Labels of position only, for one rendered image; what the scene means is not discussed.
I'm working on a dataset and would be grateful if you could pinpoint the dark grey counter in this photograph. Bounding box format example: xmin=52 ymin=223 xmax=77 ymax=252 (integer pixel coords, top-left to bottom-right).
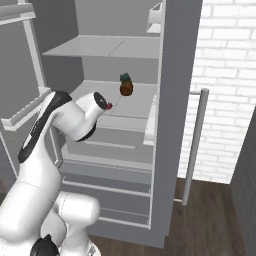
xmin=229 ymin=105 xmax=256 ymax=256

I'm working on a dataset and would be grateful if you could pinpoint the grey fridge door with bins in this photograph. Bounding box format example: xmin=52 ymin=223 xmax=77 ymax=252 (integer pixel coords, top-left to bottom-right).
xmin=0 ymin=0 xmax=64 ymax=183

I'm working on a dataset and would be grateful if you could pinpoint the red strawberry with green top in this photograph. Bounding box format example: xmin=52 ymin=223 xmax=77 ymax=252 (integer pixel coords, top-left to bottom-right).
xmin=119 ymin=72 xmax=135 ymax=97

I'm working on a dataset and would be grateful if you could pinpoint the white glass fridge shelf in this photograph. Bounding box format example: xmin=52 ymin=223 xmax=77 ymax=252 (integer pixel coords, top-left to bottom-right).
xmin=68 ymin=79 xmax=158 ymax=120
xmin=42 ymin=34 xmax=161 ymax=61

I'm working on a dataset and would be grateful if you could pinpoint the grey freezer drawer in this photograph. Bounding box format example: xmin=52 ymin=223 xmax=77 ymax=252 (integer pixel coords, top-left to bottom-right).
xmin=60 ymin=175 xmax=152 ymax=230

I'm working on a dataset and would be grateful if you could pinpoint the small red cherry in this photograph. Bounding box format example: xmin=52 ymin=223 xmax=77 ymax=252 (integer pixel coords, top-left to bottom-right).
xmin=105 ymin=95 xmax=122 ymax=111

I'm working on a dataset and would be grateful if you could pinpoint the grey fridge crisper drawer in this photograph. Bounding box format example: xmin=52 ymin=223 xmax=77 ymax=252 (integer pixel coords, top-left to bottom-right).
xmin=61 ymin=114 xmax=155 ymax=165

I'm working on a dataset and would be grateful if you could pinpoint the grey fridge door with handle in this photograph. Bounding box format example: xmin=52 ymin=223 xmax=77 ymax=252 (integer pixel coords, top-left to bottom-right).
xmin=143 ymin=0 xmax=204 ymax=250

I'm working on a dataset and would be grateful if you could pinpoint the grey fridge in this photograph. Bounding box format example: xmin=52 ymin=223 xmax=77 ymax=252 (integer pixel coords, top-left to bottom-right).
xmin=29 ymin=0 xmax=168 ymax=249

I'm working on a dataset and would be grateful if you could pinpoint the grey bar door handle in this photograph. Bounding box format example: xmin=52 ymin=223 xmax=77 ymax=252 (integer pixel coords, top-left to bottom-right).
xmin=173 ymin=87 xmax=210 ymax=207

